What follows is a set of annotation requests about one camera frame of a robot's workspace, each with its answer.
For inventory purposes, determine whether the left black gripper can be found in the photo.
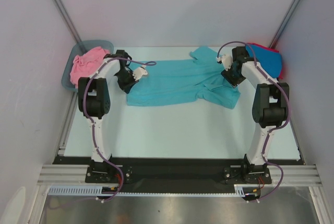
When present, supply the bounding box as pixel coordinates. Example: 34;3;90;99
115;69;139;93

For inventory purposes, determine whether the teal t shirt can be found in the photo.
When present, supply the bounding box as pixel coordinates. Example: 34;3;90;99
126;46;240;109

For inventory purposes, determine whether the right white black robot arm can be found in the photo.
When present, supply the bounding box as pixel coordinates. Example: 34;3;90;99
216;46;291;183

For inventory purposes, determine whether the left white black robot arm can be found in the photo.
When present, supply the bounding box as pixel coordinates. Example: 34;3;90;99
78;50;147;182

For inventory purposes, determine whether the blue folded t shirt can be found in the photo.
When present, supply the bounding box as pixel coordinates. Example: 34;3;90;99
245;43;283;79

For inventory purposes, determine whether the pink crumpled t shirt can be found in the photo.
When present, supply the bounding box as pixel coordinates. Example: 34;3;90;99
70;46;110;88

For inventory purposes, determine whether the grey plastic basket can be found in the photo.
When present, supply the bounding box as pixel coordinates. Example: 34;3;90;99
61;40;114;92

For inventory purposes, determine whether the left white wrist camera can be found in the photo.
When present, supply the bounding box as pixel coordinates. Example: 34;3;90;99
133;66;148;81

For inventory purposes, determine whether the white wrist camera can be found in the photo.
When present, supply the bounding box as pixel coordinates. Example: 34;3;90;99
216;54;233;70
133;66;148;81

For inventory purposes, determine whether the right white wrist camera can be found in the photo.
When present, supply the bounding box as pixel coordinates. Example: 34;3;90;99
216;54;233;70

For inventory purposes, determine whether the right corner aluminium post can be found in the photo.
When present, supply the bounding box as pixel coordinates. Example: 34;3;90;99
269;0;302;49

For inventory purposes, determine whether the corner aluminium post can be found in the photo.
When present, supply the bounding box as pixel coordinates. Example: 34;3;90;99
269;0;302;49
52;0;81;43

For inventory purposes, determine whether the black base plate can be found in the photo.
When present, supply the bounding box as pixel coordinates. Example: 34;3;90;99
52;156;304;194

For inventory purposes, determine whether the aluminium frame rail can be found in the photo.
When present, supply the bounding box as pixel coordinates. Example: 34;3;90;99
37;164;322;187

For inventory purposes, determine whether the grey slotted cable duct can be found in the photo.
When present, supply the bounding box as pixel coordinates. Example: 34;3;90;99
48;185;259;197

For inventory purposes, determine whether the left corner aluminium post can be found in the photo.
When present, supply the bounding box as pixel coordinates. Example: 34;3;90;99
52;0;81;43

